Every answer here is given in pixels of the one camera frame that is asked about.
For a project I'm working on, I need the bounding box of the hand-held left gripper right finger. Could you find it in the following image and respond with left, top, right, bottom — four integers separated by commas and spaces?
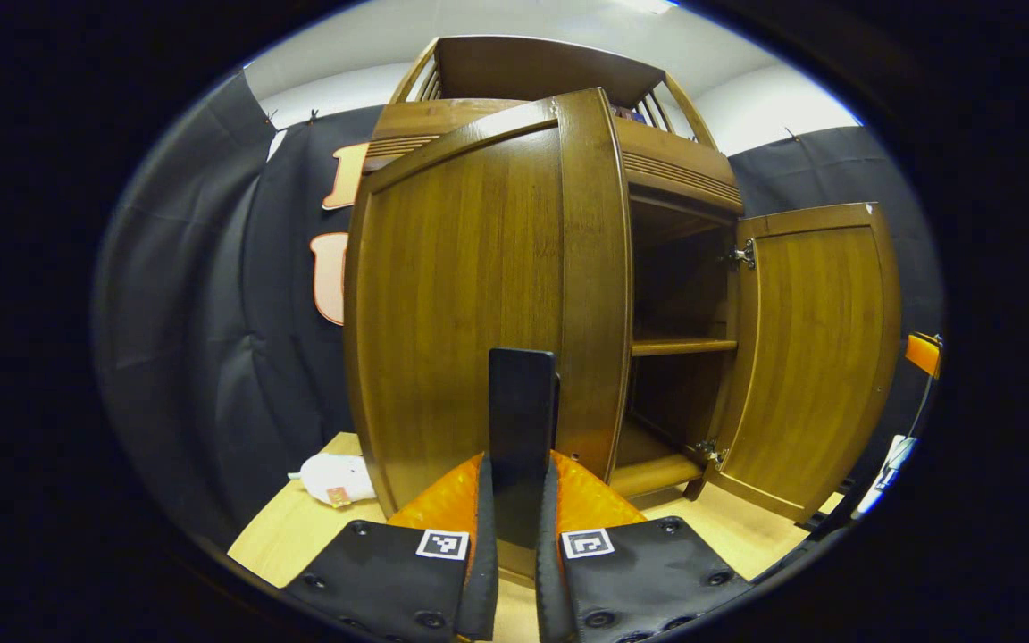
533, 450, 753, 643

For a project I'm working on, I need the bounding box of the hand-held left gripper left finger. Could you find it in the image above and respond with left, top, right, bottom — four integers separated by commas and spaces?
280, 452, 500, 643

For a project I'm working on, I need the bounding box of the wooden cabinet door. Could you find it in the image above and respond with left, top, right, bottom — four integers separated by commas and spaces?
707, 202, 904, 524
342, 88, 634, 590

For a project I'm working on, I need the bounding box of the wooden double-door shoe cabinet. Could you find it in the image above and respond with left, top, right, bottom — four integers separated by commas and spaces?
363, 36, 745, 501

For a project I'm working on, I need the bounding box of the white plush toy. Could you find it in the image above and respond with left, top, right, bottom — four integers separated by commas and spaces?
289, 453, 377, 508

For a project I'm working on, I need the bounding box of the wooden inner shelf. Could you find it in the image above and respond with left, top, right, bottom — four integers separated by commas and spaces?
631, 338, 739, 358

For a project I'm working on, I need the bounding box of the black backdrop cloth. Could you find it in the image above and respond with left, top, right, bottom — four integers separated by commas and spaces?
93, 70, 944, 546

